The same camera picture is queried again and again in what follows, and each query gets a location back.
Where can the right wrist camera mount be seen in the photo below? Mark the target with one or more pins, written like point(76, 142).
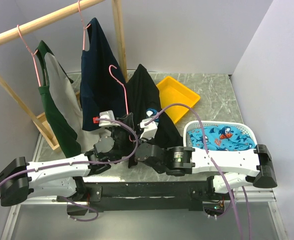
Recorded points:
point(149, 130)

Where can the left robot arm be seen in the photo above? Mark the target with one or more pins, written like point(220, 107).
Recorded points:
point(21, 180)

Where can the wooden clothes rack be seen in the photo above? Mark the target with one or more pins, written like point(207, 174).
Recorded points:
point(40, 121)

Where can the black t shirt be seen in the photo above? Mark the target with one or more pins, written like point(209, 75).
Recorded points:
point(143, 96)

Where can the pink wire hanger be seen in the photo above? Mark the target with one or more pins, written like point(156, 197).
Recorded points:
point(125, 97)

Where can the yellow plastic tray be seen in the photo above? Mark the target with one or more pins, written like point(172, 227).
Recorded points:
point(171, 92)

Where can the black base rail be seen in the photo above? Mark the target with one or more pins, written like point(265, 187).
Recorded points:
point(157, 195)

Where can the green and grey shirt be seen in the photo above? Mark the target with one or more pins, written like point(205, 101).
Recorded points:
point(61, 107)

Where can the pink hanger with navy shirt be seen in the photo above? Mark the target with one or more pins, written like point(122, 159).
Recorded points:
point(85, 27)

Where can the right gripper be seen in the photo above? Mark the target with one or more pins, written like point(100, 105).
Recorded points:
point(142, 139)

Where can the pink hanger with green shirt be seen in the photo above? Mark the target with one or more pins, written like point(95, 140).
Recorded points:
point(32, 55)

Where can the blue shark print cloth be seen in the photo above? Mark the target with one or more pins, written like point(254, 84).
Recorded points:
point(221, 138)

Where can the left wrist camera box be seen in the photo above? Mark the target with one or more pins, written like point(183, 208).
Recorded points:
point(103, 120)

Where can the white laundry basket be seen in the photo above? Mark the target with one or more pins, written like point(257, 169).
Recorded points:
point(195, 125)

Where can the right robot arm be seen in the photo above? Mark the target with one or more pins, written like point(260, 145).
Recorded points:
point(234, 169)

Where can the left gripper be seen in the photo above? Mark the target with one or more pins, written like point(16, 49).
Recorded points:
point(127, 120)

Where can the navy blue shirt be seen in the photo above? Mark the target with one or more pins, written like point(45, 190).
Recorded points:
point(100, 76)

